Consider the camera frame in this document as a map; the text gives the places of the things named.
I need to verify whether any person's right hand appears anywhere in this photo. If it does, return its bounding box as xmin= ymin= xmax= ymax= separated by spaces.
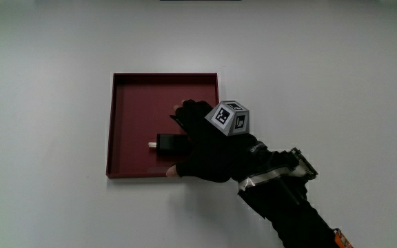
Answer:
xmin=165 ymin=99 xmax=269 ymax=184

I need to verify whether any black charger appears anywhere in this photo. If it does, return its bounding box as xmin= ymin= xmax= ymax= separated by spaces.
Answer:
xmin=147 ymin=133 xmax=191 ymax=156

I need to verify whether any dark red square plate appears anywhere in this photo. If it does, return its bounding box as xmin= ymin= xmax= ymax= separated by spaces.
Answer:
xmin=105 ymin=72 xmax=220 ymax=180

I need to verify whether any orange tag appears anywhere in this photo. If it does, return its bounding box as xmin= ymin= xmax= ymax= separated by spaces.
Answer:
xmin=334 ymin=227 xmax=354 ymax=248

